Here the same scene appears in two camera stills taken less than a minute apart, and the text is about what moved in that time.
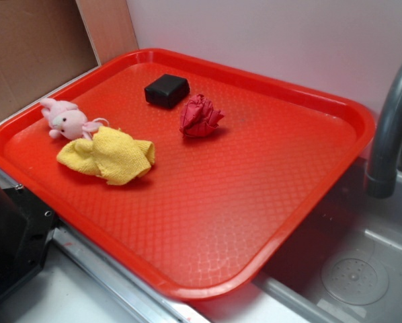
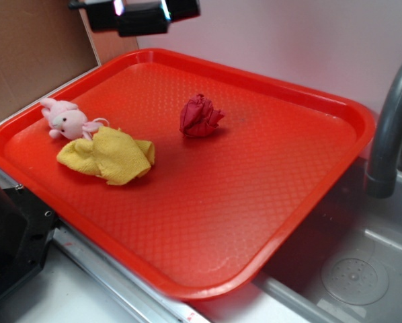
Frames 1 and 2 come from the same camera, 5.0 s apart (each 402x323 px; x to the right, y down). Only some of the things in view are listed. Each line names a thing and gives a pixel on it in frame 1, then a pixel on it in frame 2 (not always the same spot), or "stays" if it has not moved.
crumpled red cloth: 199,117 stays
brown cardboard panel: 32,48 stays
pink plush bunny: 68,121 stays
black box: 168,91 to 142,19
